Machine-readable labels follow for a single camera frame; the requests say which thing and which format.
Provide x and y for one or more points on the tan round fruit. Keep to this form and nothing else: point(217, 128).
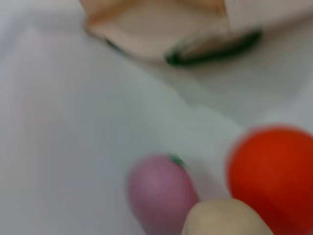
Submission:
point(225, 220)

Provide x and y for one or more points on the pink toy peach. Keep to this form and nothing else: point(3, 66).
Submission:
point(159, 191)

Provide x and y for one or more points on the white tablecloth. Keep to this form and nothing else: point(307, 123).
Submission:
point(61, 110)

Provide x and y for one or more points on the orange toy fruit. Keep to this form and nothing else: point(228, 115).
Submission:
point(271, 171)

